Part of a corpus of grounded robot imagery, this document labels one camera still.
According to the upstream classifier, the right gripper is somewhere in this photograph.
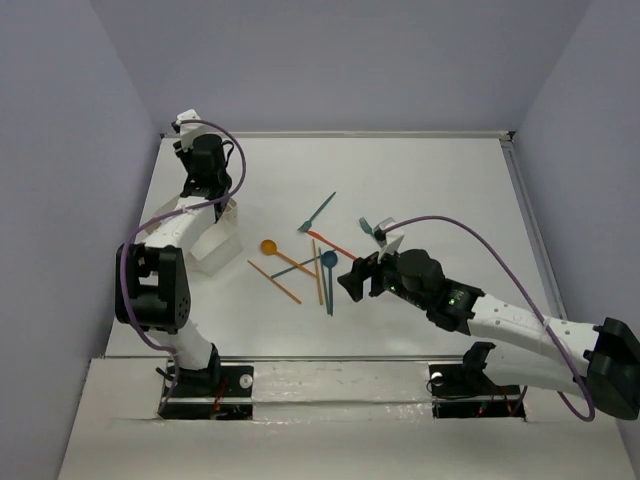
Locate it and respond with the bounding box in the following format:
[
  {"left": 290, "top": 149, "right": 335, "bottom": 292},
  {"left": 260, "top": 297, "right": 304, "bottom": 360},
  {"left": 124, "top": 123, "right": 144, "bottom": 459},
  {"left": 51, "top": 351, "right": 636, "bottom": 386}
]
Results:
[{"left": 337, "top": 239, "right": 429, "bottom": 311}]

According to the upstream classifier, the orange plastic knife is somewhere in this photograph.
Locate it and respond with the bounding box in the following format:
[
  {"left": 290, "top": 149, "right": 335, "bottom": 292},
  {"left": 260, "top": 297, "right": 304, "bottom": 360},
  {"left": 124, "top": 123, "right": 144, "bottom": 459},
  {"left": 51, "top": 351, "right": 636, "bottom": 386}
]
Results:
[{"left": 306, "top": 230, "right": 358, "bottom": 260}]

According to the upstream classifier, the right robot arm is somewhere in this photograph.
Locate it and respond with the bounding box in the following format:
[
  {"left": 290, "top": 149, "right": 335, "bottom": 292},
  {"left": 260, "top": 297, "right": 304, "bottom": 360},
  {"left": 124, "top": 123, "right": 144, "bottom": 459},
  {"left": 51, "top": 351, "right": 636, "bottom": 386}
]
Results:
[{"left": 338, "top": 249, "right": 639, "bottom": 420}]

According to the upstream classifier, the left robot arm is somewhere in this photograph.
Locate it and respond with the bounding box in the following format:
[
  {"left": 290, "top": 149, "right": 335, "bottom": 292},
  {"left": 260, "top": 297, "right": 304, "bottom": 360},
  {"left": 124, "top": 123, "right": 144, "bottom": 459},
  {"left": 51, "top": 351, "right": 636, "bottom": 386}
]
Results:
[{"left": 115, "top": 133, "right": 232, "bottom": 396}]

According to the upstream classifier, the blue plastic spoon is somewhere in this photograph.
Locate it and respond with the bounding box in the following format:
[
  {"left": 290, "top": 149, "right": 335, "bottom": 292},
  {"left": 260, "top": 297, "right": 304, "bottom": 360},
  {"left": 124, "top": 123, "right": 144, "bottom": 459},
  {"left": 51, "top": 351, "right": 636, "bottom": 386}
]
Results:
[{"left": 321, "top": 251, "right": 338, "bottom": 316}]

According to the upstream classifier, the teal fork right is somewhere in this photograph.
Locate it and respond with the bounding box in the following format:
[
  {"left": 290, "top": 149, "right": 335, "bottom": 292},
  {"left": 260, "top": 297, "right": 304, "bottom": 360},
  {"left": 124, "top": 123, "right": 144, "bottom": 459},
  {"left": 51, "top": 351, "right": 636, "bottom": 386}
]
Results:
[{"left": 358, "top": 217, "right": 380, "bottom": 244}]

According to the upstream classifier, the teal fork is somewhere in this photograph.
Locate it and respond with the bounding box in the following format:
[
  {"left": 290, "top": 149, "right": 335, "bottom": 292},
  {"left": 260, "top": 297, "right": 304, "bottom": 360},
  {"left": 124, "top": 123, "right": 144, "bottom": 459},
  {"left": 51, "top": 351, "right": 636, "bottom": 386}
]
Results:
[
  {"left": 358, "top": 217, "right": 380, "bottom": 244},
  {"left": 297, "top": 191, "right": 336, "bottom": 233}
]

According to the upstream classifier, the teal chopstick crossing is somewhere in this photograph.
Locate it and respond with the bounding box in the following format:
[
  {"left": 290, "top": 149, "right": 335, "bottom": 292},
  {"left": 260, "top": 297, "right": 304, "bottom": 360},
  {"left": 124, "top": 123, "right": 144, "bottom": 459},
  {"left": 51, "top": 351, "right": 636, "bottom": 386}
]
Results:
[{"left": 271, "top": 257, "right": 318, "bottom": 278}]

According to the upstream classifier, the orange chopstick middle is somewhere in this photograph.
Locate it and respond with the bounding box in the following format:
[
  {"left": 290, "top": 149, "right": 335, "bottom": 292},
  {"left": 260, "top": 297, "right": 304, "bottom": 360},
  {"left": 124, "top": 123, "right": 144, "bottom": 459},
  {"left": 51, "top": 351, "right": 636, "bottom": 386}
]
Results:
[{"left": 312, "top": 238, "right": 324, "bottom": 306}]

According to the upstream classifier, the orange chopstick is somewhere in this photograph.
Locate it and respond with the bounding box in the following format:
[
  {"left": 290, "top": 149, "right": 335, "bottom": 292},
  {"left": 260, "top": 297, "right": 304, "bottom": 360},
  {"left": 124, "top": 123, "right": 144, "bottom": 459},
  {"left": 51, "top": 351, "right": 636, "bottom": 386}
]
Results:
[
  {"left": 247, "top": 259, "right": 302, "bottom": 305},
  {"left": 312, "top": 238, "right": 324, "bottom": 306}
]

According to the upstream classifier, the white utensil caddy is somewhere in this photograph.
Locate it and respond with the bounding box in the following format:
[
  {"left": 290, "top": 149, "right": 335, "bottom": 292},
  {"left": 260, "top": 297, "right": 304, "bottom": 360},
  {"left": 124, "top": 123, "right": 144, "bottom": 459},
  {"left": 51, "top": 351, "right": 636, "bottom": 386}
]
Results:
[{"left": 143, "top": 196, "right": 242, "bottom": 276}]

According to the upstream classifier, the teal fork upper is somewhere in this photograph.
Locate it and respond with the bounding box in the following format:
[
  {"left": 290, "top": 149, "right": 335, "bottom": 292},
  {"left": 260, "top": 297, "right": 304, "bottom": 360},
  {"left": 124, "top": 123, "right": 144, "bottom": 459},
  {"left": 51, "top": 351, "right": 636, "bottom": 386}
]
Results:
[{"left": 297, "top": 191, "right": 336, "bottom": 233}]

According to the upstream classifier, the orange plastic spoon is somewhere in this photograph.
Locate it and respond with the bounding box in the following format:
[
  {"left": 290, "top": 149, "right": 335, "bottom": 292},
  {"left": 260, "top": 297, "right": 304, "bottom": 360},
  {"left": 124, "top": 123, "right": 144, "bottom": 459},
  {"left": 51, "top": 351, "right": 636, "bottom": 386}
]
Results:
[{"left": 259, "top": 239, "right": 317, "bottom": 278}]

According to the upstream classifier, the orange chopstick left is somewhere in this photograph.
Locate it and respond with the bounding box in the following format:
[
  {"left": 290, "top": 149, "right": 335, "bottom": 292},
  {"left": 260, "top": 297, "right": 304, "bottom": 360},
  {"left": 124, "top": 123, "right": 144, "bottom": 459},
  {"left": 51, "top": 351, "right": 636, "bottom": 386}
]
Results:
[{"left": 247, "top": 259, "right": 302, "bottom": 305}]

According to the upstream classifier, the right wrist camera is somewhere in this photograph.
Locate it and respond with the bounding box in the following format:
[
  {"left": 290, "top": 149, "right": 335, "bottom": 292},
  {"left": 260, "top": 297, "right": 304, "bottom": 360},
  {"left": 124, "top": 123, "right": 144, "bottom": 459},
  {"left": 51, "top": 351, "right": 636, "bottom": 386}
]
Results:
[{"left": 373, "top": 217, "right": 404, "bottom": 262}]

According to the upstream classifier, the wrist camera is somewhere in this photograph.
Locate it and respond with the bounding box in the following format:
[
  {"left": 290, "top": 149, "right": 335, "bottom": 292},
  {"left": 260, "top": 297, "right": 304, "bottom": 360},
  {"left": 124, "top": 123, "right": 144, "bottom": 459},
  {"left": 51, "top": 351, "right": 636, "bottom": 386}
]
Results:
[
  {"left": 172, "top": 109, "right": 206, "bottom": 151},
  {"left": 373, "top": 217, "right": 404, "bottom": 262}
]

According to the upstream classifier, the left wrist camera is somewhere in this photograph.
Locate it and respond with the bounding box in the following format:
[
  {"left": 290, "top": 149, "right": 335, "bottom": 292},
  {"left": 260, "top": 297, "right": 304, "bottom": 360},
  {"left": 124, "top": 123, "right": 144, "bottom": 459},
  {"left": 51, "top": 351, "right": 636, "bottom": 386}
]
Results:
[{"left": 172, "top": 109, "right": 206, "bottom": 151}]

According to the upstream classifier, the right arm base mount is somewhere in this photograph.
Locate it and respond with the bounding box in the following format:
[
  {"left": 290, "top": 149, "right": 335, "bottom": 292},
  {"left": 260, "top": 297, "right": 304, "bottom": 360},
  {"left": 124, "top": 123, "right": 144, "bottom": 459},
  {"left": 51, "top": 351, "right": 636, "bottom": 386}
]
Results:
[{"left": 426, "top": 342, "right": 526, "bottom": 420}]

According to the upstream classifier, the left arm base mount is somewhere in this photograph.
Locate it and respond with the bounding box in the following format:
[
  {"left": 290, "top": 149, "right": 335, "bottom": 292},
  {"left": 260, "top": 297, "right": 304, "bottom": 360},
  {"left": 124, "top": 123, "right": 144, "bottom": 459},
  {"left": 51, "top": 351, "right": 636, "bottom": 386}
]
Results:
[{"left": 156, "top": 359, "right": 254, "bottom": 421}]

